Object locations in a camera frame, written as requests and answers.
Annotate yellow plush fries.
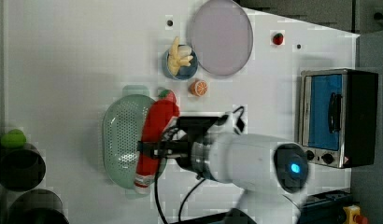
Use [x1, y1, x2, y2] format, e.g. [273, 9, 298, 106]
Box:
[167, 36, 193, 76]

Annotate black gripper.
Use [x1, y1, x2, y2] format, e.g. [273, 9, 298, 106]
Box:
[137, 129, 206, 170]

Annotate yellow red clamp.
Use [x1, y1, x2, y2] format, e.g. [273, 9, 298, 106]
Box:
[343, 205, 369, 224]

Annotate plush orange half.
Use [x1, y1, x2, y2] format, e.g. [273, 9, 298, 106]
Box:
[190, 79, 208, 97]

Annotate lavender round plate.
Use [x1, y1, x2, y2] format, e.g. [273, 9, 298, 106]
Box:
[191, 0, 253, 76]

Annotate blue bowl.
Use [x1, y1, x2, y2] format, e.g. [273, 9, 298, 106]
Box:
[162, 45, 198, 80]

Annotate silver toaster oven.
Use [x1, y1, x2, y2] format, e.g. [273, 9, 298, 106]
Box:
[298, 69, 378, 169]

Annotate green ball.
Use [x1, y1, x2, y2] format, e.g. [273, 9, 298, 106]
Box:
[0, 129, 26, 148]

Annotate red plush ketchup bottle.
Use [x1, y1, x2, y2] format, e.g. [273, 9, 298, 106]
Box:
[134, 99, 179, 195]

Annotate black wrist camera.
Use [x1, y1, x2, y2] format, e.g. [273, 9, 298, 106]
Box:
[176, 116, 220, 135]

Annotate black cable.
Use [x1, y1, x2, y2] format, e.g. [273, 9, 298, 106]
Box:
[153, 157, 207, 224]

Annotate plush strawberry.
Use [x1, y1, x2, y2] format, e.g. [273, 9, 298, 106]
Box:
[159, 89, 177, 103]

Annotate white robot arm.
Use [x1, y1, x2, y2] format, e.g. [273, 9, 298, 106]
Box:
[138, 133, 309, 224]

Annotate black cylinder container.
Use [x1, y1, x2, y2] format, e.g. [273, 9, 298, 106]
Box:
[0, 143, 46, 191]
[6, 189, 69, 224]

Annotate black cylinder container lower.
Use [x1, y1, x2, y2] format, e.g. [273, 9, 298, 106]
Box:
[6, 189, 69, 224]

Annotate green plastic strainer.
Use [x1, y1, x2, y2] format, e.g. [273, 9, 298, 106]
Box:
[102, 85, 154, 198]

